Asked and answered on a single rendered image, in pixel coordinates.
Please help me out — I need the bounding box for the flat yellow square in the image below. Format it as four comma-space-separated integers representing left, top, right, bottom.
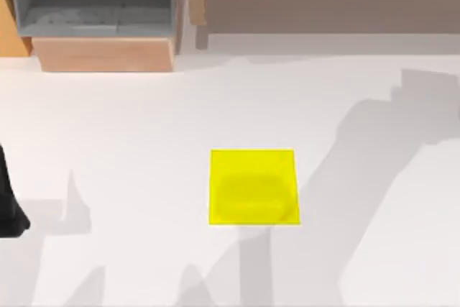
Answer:
208, 148, 301, 226

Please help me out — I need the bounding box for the orange wooden cupboard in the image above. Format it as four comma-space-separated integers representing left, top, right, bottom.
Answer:
0, 0, 35, 59

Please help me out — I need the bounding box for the wooden open shelf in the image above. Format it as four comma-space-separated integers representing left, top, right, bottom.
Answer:
189, 0, 460, 50

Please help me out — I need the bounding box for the pale wooden drawer front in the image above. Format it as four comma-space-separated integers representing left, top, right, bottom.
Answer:
31, 36, 177, 73

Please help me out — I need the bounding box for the pulled-out drawer grey inside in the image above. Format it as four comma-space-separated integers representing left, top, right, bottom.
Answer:
9, 0, 180, 39

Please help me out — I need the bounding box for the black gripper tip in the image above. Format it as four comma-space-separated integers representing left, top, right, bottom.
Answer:
0, 145, 31, 239

